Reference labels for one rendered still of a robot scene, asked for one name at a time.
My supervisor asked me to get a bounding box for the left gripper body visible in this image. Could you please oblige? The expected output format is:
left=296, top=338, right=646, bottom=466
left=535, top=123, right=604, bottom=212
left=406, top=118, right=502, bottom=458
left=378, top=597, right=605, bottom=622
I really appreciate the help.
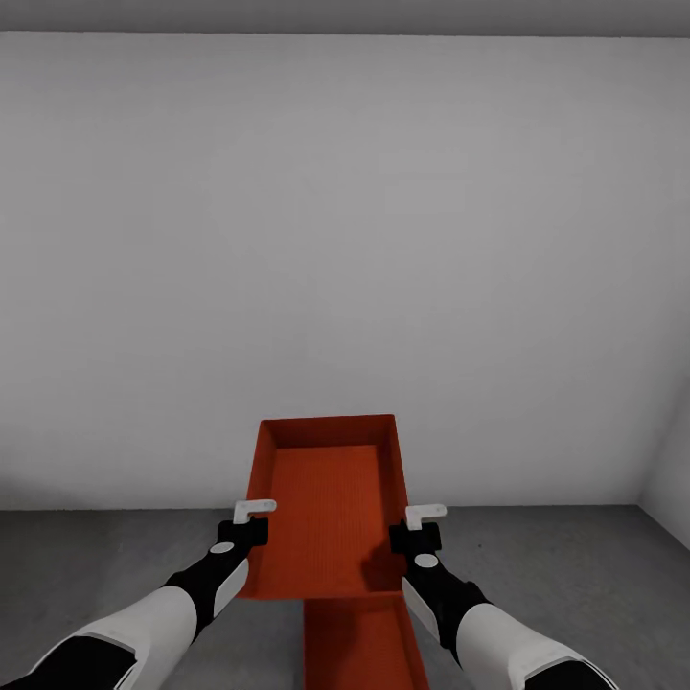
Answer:
left=218, top=518, right=268, bottom=549

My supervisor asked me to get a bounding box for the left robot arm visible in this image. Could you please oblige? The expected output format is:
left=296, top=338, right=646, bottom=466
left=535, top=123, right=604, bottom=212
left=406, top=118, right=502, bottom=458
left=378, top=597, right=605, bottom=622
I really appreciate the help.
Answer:
left=0, top=499, right=277, bottom=690

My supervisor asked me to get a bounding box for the storage box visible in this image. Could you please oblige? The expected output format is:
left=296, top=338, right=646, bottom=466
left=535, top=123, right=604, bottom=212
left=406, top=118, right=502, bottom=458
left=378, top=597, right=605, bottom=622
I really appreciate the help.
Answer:
left=303, top=594, right=430, bottom=690
left=237, top=414, right=409, bottom=601

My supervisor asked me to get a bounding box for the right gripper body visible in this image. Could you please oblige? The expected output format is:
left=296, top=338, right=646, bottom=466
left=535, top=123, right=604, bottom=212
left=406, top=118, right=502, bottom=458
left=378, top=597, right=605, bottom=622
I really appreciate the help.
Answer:
left=389, top=522, right=442, bottom=554

